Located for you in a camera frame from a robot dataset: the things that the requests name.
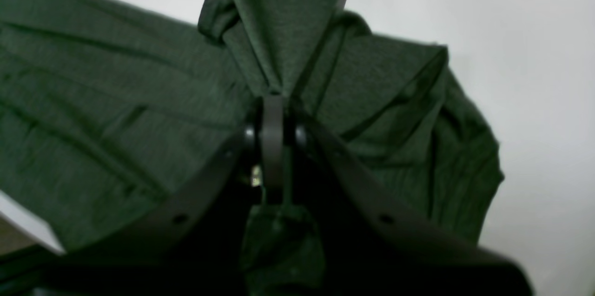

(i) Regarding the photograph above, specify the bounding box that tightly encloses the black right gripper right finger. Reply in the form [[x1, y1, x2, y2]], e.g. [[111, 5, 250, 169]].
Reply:
[[288, 101, 534, 296]]

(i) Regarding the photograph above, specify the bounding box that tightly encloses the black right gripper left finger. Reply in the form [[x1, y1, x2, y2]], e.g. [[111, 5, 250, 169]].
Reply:
[[37, 95, 285, 296]]

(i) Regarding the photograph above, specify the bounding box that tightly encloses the green long sleeve shirt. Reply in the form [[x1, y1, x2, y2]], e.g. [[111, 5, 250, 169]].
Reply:
[[1, 0, 503, 296]]

